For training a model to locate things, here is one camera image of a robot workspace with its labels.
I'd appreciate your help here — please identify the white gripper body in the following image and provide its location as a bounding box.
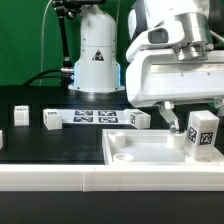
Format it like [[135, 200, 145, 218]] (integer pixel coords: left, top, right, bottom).
[[126, 49, 224, 107]]

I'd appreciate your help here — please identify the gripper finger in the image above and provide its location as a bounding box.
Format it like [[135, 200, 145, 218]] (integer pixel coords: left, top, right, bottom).
[[214, 97, 224, 116], [159, 101, 179, 133]]

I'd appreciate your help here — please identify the white square tabletop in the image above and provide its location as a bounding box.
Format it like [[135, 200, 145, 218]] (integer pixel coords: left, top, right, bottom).
[[102, 129, 224, 166]]

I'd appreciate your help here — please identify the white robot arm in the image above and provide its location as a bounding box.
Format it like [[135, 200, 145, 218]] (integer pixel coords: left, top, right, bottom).
[[71, 0, 224, 132]]

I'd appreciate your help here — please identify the fiducial marker sheet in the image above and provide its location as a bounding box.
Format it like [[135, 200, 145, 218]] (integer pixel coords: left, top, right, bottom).
[[58, 109, 129, 125]]

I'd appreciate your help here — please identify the white U-shaped fence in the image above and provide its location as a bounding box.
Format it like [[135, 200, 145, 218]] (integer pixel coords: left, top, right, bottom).
[[0, 129, 224, 193]]

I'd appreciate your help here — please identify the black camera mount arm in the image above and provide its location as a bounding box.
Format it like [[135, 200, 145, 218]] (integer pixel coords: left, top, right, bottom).
[[51, 0, 108, 69]]

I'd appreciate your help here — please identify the black cable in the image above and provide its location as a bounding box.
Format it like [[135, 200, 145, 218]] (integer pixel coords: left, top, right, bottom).
[[22, 68, 74, 88]]

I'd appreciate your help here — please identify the white cable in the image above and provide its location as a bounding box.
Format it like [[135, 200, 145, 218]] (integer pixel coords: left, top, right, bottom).
[[39, 0, 54, 87]]

